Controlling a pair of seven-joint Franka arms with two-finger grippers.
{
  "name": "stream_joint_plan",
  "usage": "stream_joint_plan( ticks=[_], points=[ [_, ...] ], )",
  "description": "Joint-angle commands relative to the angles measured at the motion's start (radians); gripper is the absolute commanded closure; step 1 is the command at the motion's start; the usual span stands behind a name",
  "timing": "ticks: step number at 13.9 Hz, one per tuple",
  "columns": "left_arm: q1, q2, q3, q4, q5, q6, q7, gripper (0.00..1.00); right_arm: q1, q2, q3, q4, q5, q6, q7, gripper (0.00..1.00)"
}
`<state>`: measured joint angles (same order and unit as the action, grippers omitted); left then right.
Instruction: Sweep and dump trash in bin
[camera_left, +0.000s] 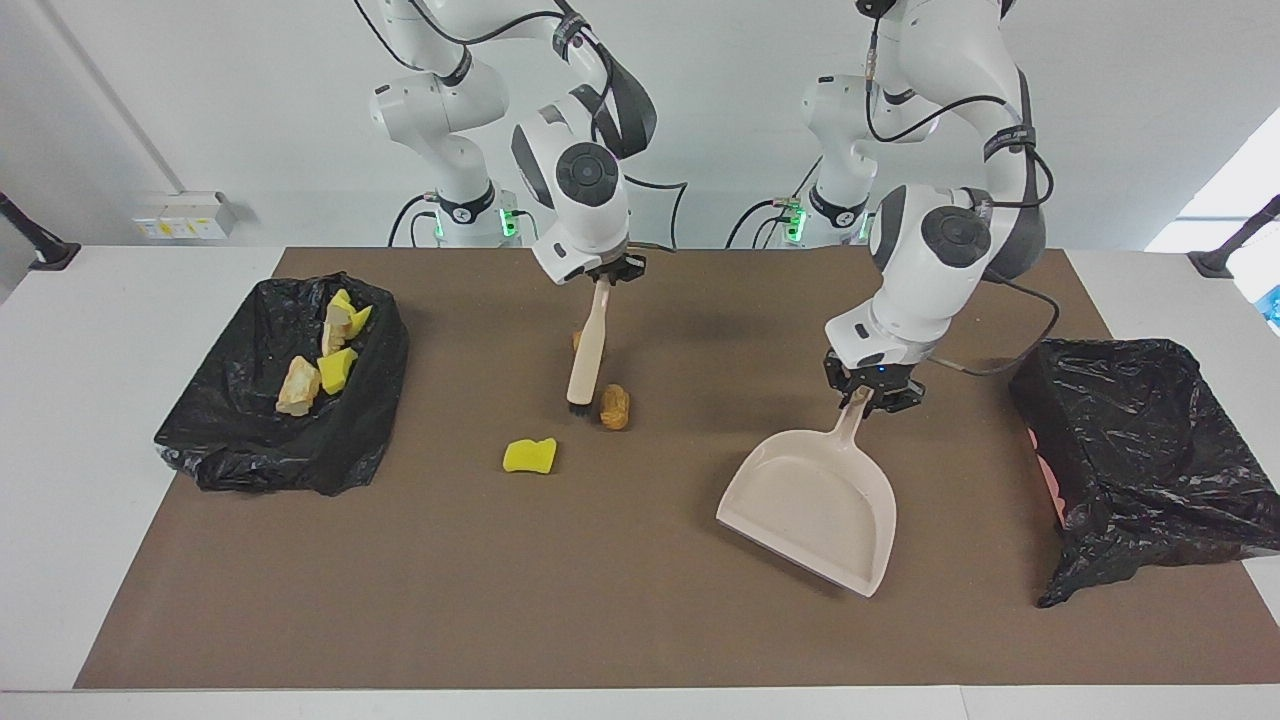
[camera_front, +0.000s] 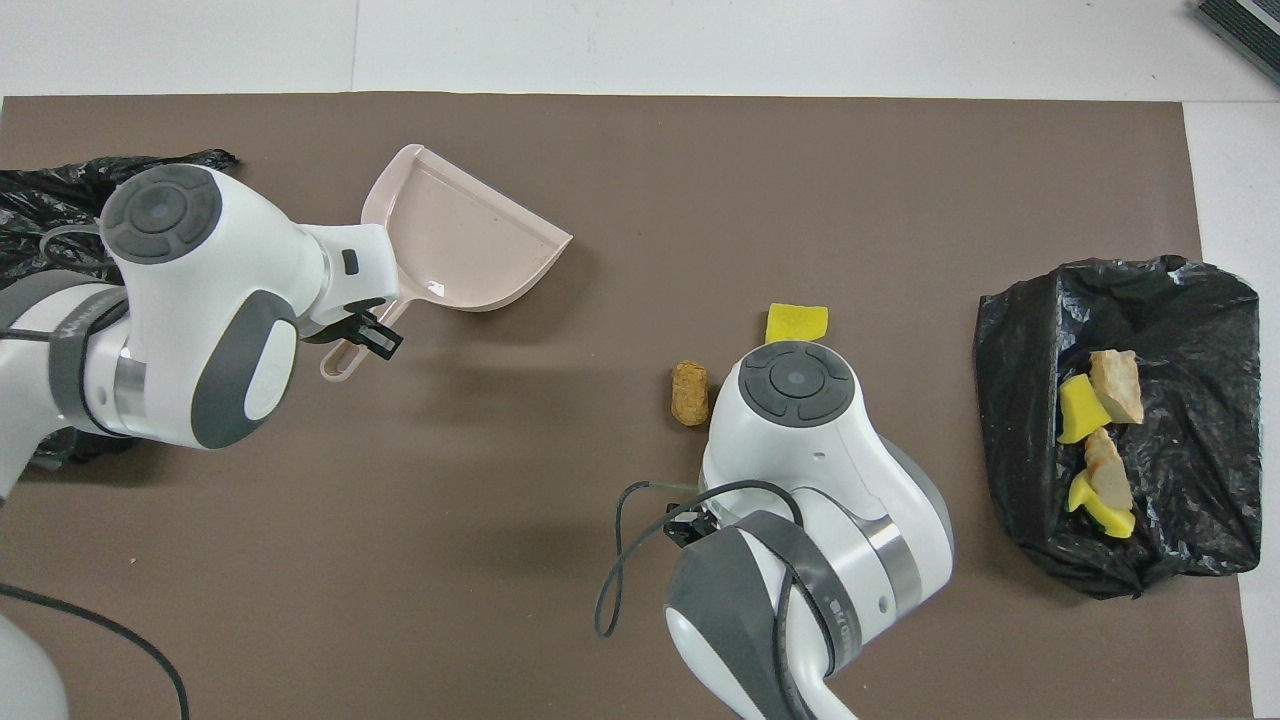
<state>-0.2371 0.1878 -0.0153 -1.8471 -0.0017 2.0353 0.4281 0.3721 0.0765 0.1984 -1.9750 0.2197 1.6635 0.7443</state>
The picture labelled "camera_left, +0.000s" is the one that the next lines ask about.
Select beige hand brush black bristles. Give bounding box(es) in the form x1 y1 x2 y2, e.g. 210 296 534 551
566 280 613 416

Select beige plastic dustpan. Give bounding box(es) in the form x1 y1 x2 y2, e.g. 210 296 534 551
715 385 898 599

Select yellow sponge piece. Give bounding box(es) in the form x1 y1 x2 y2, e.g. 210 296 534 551
317 347 359 395
502 437 558 474
330 289 374 338

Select pink plastic bin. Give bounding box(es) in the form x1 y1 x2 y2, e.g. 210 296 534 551
1030 425 1069 531

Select black bag lining pink bin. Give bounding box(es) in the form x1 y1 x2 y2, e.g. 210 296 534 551
1008 338 1280 609

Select brown table mat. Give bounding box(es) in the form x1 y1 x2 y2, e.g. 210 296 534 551
75 247 1280 691

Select black clamp stand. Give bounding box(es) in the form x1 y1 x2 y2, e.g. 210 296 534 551
0 192 81 272
1188 195 1280 279

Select right black garbage bag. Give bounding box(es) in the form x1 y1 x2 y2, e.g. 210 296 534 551
154 271 411 498

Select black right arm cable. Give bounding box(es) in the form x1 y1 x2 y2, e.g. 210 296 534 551
355 0 691 251

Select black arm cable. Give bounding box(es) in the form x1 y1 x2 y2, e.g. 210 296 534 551
355 0 691 251
865 10 1061 376

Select black base power cable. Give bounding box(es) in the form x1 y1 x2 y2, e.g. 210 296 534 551
388 195 441 248
728 198 801 248

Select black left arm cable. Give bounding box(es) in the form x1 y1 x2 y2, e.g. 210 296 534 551
865 10 1061 376

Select white wall socket box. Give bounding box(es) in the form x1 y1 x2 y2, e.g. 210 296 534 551
133 192 237 241

